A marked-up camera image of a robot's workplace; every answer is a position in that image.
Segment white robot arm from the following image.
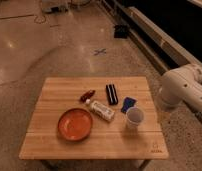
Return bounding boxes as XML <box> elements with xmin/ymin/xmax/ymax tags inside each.
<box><xmin>157</xmin><ymin>64</ymin><xmax>202</xmax><ymax>124</ymax></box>

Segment small red bottle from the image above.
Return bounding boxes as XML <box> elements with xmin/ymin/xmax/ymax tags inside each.
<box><xmin>80</xmin><ymin>90</ymin><xmax>95</xmax><ymax>102</ymax></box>

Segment black striped case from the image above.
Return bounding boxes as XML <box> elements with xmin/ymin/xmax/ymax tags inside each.
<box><xmin>106</xmin><ymin>84</ymin><xmax>118</xmax><ymax>105</ymax></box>

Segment white plastic bottle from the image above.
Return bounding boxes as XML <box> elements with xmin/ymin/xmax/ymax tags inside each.
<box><xmin>86</xmin><ymin>99</ymin><xmax>115</xmax><ymax>122</ymax></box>

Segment blue cloth piece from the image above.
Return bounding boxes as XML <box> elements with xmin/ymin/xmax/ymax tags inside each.
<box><xmin>121</xmin><ymin>97</ymin><xmax>136</xmax><ymax>113</ymax></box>

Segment wooden folding table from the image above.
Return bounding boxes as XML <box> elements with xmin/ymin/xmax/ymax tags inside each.
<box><xmin>19</xmin><ymin>77</ymin><xmax>169</xmax><ymax>160</ymax></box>

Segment white paper cup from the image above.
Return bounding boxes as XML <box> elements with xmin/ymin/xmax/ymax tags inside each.
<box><xmin>126</xmin><ymin>107</ymin><xmax>144</xmax><ymax>129</ymax></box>

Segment black box on floor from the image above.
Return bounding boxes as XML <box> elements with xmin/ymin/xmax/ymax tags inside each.
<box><xmin>114</xmin><ymin>25</ymin><xmax>128</xmax><ymax>38</ymax></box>

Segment grey equipment base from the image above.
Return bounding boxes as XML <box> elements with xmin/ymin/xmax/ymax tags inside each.
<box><xmin>41</xmin><ymin>0</ymin><xmax>68</xmax><ymax>13</ymax></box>

